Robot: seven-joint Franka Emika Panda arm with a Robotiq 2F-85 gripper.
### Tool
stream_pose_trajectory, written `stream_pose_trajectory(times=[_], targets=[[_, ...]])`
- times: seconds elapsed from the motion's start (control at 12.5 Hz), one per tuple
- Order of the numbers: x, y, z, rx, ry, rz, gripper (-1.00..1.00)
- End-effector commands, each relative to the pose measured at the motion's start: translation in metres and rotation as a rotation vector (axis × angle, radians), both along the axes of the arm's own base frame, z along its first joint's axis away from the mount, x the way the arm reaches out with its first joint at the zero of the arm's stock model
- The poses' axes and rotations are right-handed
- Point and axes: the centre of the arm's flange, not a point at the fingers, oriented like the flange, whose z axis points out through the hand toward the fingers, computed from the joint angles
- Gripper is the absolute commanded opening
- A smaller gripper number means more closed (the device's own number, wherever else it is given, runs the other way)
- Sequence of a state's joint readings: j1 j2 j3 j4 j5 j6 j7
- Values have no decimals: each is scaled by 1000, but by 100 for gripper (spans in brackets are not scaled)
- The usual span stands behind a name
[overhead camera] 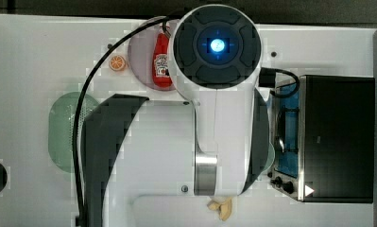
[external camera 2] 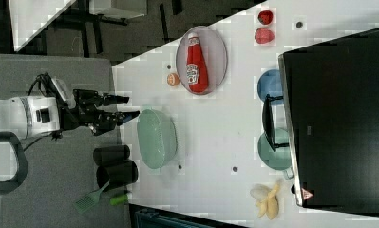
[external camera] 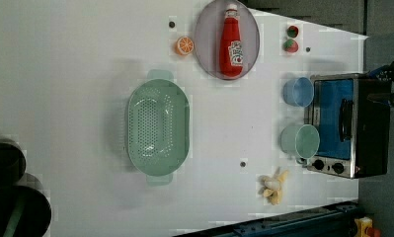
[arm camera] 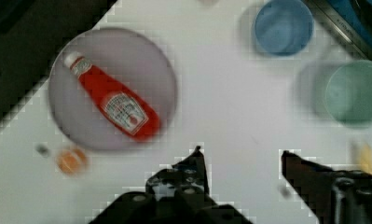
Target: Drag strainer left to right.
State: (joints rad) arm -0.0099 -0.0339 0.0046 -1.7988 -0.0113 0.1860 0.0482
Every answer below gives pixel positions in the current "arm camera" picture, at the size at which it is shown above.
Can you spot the black toaster oven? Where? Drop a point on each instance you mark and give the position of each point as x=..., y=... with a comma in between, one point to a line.
x=348, y=21

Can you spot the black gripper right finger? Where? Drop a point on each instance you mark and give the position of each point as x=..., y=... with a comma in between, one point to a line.
x=334, y=197

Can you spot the blue bowl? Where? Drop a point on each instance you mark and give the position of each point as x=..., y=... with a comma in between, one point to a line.
x=283, y=28

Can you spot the orange slice toy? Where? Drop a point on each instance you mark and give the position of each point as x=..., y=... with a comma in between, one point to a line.
x=72, y=161

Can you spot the grey round plate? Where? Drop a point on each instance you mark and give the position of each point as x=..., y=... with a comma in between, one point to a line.
x=131, y=59

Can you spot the green mug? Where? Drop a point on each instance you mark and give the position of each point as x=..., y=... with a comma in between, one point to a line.
x=338, y=91

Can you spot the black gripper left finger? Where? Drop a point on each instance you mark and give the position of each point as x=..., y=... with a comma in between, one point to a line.
x=175, y=195

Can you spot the peeled banana toy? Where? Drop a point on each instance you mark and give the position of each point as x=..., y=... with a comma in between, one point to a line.
x=363, y=156

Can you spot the red ketchup bottle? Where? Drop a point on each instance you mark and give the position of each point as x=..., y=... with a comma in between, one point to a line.
x=125, y=109

